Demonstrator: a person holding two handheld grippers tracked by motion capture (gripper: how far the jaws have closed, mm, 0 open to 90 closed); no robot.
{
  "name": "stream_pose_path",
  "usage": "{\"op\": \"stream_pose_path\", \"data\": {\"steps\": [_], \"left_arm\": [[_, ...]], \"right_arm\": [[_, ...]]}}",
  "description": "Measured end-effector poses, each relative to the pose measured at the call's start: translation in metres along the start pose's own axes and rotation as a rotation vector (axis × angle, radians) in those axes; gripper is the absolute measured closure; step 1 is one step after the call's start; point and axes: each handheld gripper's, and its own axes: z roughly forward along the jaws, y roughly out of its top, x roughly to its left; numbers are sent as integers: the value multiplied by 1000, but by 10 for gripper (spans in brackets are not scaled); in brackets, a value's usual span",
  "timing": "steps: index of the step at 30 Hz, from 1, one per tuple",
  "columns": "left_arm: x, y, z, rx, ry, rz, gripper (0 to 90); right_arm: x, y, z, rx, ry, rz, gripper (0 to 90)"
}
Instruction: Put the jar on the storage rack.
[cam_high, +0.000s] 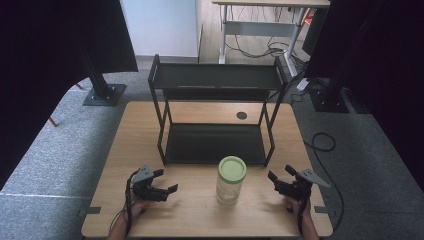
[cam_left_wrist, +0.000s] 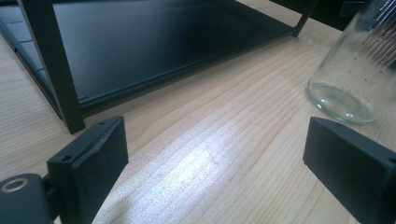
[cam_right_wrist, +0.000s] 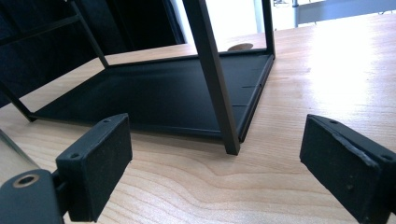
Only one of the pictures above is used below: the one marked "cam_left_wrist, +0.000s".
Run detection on black metal shelf rack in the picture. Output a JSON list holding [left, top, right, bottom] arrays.
[[0, 0, 318, 135]]

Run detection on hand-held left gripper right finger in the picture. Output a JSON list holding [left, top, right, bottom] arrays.
[[303, 116, 396, 224]]

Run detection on thin metal sticks bundle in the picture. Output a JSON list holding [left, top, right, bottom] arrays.
[[348, 0, 396, 94]]

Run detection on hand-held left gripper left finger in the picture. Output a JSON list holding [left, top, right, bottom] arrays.
[[46, 116, 130, 224]]

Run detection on clear glass bottle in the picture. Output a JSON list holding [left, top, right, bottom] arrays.
[[306, 0, 396, 126]]

